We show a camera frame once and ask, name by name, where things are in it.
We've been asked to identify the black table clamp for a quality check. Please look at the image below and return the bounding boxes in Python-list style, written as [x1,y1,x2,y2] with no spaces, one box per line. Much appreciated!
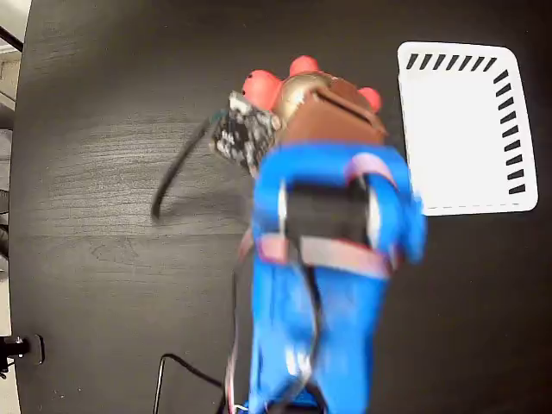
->
[0,333,46,380]

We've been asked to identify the black metal bar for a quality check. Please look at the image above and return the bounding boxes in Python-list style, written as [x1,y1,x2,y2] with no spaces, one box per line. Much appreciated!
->
[0,24,25,52]

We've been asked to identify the white plastic basket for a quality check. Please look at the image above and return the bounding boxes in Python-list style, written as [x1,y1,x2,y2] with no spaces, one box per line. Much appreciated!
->
[396,41,540,217]

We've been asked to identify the red turtle toy gold shell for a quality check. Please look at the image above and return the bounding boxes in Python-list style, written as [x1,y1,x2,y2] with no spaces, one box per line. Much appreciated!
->
[241,55,383,127]

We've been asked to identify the camera circuit board on gripper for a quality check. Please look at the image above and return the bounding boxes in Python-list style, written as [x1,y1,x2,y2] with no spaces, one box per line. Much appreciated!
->
[209,89,282,174]

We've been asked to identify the black camera cable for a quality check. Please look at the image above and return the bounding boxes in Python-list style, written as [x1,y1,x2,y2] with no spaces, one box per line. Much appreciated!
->
[149,108,232,414]

